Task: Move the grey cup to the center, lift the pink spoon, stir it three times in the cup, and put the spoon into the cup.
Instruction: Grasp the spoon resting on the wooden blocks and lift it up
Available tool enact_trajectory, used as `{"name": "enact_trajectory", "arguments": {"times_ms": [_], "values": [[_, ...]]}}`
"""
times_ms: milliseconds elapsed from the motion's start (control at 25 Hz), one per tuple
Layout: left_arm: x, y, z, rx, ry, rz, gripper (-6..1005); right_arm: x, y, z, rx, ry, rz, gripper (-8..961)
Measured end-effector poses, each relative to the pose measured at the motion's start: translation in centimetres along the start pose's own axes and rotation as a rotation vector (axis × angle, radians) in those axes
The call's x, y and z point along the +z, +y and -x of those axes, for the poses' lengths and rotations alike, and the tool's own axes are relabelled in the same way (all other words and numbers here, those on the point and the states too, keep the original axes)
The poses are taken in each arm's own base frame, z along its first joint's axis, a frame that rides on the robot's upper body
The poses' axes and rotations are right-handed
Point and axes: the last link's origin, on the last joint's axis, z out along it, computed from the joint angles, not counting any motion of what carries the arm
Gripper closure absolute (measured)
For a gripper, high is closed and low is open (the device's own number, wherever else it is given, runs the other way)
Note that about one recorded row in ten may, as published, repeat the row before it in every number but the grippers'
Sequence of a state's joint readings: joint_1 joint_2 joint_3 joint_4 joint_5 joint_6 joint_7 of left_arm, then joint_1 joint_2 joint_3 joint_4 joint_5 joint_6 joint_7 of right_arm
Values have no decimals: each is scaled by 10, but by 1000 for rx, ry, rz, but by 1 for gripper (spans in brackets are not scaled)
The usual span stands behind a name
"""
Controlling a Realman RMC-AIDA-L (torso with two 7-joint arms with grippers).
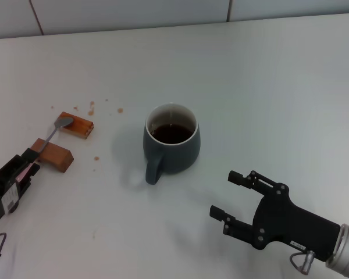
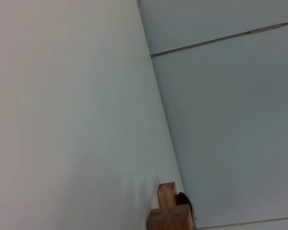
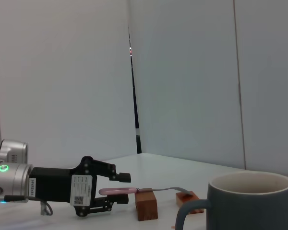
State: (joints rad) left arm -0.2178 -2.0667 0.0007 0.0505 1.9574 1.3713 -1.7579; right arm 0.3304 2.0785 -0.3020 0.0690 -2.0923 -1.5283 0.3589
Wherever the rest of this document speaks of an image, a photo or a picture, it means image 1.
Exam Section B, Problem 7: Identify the dark brown coffee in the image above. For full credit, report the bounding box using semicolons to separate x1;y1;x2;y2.
150;123;195;145

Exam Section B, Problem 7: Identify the right gripper cable with plug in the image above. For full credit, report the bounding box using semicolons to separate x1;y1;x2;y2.
289;249;316;276

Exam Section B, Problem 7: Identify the pink handled metal spoon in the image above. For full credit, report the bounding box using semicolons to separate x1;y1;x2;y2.
19;116;75;181

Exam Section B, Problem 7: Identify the notched brown wooden block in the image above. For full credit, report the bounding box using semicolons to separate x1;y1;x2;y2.
31;138;74;174

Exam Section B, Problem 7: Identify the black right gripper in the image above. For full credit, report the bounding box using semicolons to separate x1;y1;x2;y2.
209;170;341;262

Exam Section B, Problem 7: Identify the grey ceramic mug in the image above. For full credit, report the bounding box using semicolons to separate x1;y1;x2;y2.
142;102;201;185

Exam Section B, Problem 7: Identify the flat stained wooden block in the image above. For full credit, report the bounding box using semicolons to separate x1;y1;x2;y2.
57;112;95;140

